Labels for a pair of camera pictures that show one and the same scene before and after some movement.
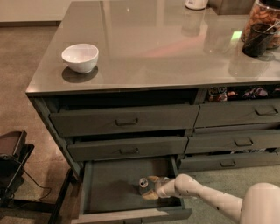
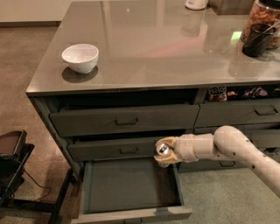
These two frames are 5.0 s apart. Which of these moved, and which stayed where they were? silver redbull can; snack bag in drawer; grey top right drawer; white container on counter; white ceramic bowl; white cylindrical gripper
Moved: silver redbull can; white cylindrical gripper
Stayed: white ceramic bowl; snack bag in drawer; white container on counter; grey top right drawer
